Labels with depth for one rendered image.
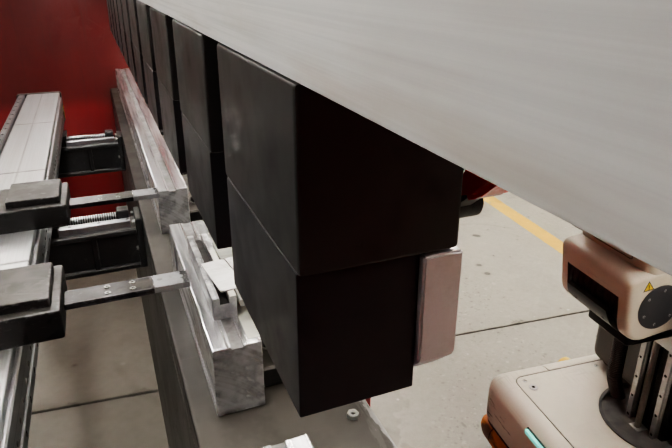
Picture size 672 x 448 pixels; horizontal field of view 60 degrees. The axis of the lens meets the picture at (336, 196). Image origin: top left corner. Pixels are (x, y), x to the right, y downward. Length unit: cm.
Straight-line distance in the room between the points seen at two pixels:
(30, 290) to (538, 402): 137
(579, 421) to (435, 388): 62
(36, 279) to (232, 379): 26
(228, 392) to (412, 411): 140
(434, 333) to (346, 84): 16
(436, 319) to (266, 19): 16
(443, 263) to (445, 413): 183
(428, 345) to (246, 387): 47
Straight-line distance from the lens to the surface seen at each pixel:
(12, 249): 101
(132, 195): 110
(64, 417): 225
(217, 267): 82
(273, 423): 75
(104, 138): 210
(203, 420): 77
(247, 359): 73
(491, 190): 30
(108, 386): 232
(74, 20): 287
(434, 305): 30
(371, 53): 16
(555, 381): 186
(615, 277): 135
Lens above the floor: 138
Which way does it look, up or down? 21 degrees down
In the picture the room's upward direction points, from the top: straight up
